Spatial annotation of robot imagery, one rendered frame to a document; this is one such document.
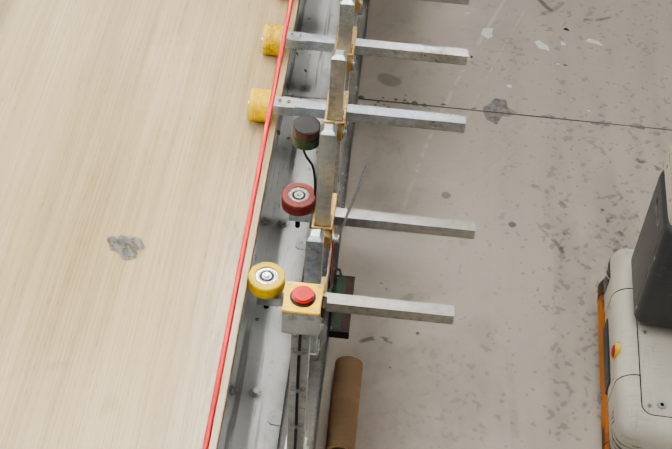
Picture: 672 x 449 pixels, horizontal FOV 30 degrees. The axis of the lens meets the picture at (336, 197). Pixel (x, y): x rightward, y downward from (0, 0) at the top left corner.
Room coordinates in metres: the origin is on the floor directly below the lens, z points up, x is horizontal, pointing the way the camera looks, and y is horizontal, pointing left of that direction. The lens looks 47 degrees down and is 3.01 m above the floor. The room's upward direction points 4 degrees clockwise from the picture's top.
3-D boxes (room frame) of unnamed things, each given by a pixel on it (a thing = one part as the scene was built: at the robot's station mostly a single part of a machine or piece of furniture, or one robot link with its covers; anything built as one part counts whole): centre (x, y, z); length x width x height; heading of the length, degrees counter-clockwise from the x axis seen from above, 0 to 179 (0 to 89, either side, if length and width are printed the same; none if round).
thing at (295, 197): (1.98, 0.09, 0.85); 0.08 x 0.08 x 0.11
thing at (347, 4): (2.44, 0.01, 0.89); 0.04 x 0.04 x 0.48; 88
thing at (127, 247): (1.80, 0.45, 0.91); 0.09 x 0.07 x 0.02; 55
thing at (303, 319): (1.43, 0.05, 1.18); 0.07 x 0.07 x 0.08; 88
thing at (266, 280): (1.74, 0.14, 0.85); 0.08 x 0.08 x 0.11
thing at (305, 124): (1.94, 0.07, 1.06); 0.06 x 0.06 x 0.22; 88
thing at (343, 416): (1.99, -0.07, 0.04); 0.30 x 0.08 x 0.08; 178
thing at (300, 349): (1.43, 0.05, 0.93); 0.05 x 0.05 x 0.45; 88
